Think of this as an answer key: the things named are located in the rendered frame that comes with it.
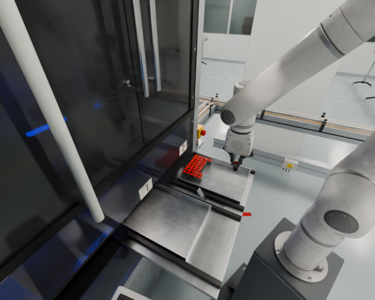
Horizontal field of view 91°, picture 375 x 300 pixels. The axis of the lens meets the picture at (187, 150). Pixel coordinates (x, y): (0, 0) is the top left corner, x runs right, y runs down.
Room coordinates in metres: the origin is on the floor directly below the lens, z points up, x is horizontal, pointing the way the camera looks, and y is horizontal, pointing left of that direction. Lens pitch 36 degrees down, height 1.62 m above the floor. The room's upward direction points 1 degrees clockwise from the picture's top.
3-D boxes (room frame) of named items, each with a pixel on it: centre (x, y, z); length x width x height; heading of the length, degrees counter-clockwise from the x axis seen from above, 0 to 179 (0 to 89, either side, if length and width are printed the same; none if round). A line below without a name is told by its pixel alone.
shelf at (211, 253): (0.62, -0.04, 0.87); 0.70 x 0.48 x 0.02; 154
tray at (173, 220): (0.49, 0.09, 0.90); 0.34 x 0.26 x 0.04; 64
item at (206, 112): (1.40, -0.06, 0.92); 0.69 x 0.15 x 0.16; 154
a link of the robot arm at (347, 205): (0.33, -0.43, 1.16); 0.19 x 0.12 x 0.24; 138
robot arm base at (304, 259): (0.35, -0.45, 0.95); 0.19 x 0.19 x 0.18
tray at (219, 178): (0.75, -0.16, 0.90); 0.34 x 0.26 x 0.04; 64
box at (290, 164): (1.34, -0.98, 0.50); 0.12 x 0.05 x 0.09; 64
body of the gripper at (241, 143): (0.59, -0.20, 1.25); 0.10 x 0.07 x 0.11; 64
